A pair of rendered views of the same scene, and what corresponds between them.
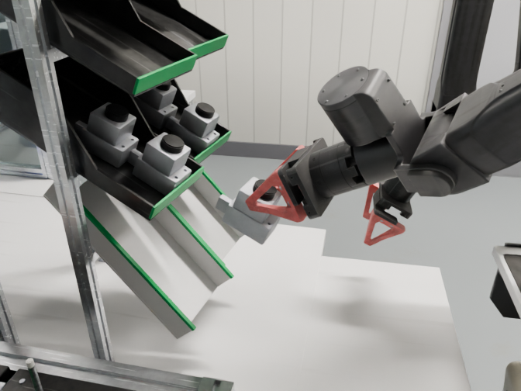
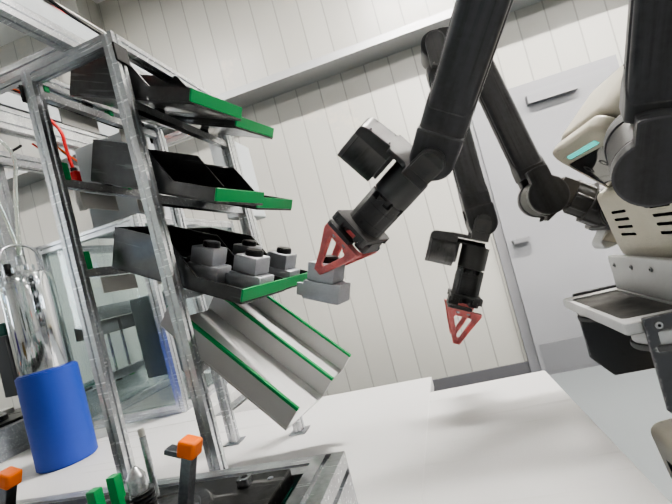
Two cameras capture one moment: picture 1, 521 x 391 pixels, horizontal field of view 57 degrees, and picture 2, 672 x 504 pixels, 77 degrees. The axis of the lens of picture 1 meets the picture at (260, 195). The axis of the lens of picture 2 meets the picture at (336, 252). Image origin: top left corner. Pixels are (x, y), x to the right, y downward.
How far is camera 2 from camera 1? 0.32 m
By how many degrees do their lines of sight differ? 30
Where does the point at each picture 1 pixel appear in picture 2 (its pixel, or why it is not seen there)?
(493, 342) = not seen: outside the picture
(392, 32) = not seen: hidden behind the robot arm
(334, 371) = (459, 458)
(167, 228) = (269, 351)
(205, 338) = not seen: hidden behind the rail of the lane
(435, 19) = (491, 245)
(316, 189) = (361, 228)
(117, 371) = (231, 473)
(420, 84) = (502, 298)
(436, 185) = (430, 162)
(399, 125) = (395, 145)
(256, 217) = (326, 280)
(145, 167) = (236, 275)
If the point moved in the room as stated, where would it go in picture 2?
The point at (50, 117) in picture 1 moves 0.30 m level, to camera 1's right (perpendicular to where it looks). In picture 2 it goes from (159, 237) to (344, 187)
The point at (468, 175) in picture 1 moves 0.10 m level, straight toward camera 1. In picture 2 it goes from (448, 145) to (426, 132)
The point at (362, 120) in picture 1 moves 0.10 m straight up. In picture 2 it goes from (368, 150) to (349, 79)
